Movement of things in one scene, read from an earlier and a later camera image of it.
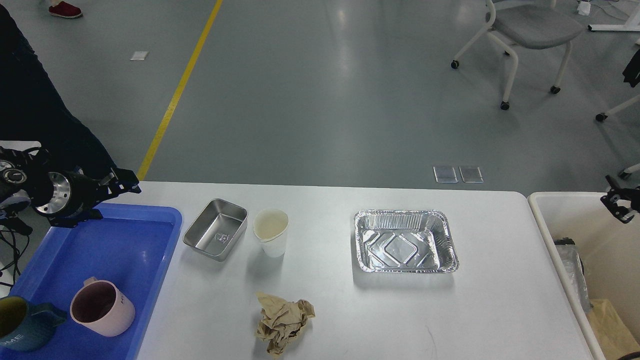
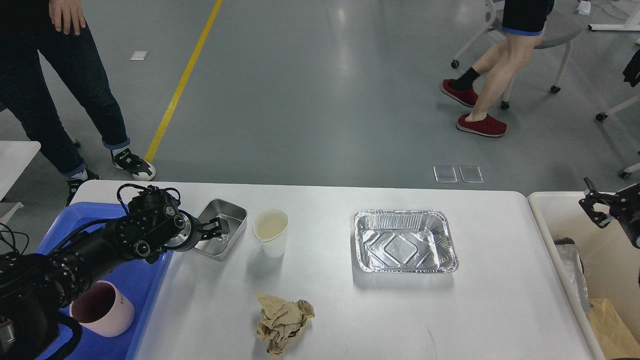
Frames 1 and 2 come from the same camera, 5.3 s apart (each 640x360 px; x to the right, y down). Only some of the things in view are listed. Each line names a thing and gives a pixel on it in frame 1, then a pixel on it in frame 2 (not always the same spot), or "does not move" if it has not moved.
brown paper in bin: x=614 y=338 does not move
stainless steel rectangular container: x=217 y=229 does not move
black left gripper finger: x=90 y=214 to x=211 y=234
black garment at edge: x=632 y=73 does not move
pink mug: x=99 y=305 does not move
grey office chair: x=531 y=26 does not move
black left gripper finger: x=118 y=180 to x=217 y=224
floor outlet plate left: x=445 y=175 does not move
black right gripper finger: x=623 y=203 to x=592 y=197
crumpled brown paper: x=281 y=320 does not move
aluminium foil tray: x=404 y=240 does not move
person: x=65 y=9 to x=523 y=23
